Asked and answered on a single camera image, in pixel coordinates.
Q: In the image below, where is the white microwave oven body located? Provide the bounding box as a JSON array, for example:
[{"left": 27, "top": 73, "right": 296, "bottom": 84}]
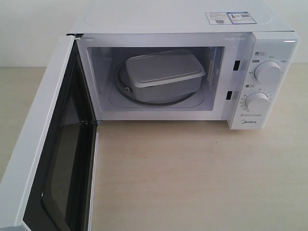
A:
[{"left": 68, "top": 0, "right": 299, "bottom": 130}]

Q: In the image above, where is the warning label sticker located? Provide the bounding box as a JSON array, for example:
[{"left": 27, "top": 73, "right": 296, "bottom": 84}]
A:
[{"left": 205, "top": 12, "right": 256, "bottom": 25}]

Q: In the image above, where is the white microwave door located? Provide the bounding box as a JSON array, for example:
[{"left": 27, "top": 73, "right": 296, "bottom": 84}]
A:
[{"left": 0, "top": 35, "right": 98, "bottom": 231}]

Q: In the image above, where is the white microwave knob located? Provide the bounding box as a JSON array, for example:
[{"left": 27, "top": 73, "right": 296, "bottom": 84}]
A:
[
  {"left": 254, "top": 61, "right": 282, "bottom": 83},
  {"left": 245, "top": 92, "right": 270, "bottom": 112}
]

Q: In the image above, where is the white upper microwave knob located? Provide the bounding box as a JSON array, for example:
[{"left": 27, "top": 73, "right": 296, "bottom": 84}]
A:
[{"left": 254, "top": 61, "right": 282, "bottom": 83}]

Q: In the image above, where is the white lidded food container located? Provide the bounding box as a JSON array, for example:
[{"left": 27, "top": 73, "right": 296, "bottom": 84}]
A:
[{"left": 125, "top": 50, "right": 205, "bottom": 101}]

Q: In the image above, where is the white lower microwave knob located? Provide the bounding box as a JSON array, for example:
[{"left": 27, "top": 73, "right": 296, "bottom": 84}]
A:
[{"left": 245, "top": 92, "right": 270, "bottom": 112}]

